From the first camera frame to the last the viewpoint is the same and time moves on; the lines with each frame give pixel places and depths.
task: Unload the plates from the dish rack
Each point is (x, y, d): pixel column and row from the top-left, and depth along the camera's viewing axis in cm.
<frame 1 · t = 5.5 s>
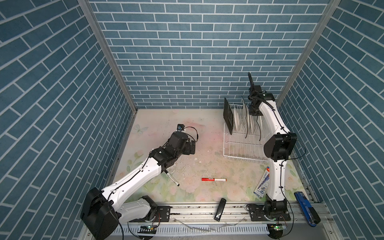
left hand: (188, 142, 80), fingers open
right hand: (257, 110, 94), fingers closed
black capped white marker: (171, 177, 86), point 2 cm above the table
red marker: (214, 179, 86), on the table

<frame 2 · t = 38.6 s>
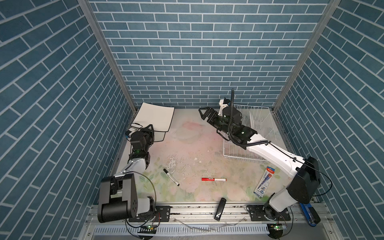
left hand: (154, 122, 85), fingers closed
right hand: (201, 111, 75), fingers open
white square plate: (159, 116, 95), point 18 cm above the table
white square plate black rim: (158, 136, 88), point 16 cm above the table
the other named things where they were.

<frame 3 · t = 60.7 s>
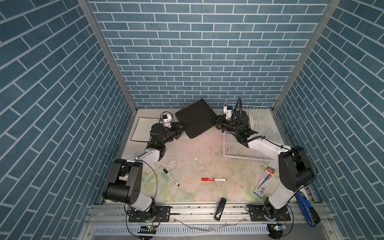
left hand: (188, 123, 82), fingers closed
right hand: (207, 117, 82), fingers closed
white square plate: (138, 128, 108), point 2 cm above the table
black square plate: (197, 115, 86), point 25 cm above the table
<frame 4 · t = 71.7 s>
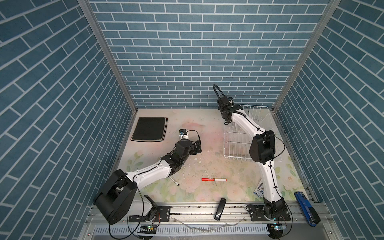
left hand: (195, 142, 86), fingers open
right hand: (235, 113, 99), fingers open
black square plate: (150, 129, 106), point 4 cm above the table
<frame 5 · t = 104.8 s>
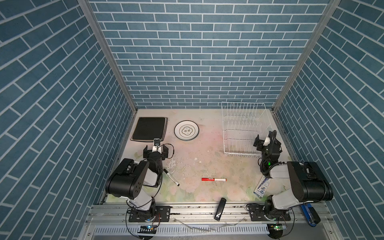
left hand: (156, 144, 91), fingers open
right hand: (266, 135, 90), fingers open
white curved plate: (186, 130, 109), point 2 cm above the table
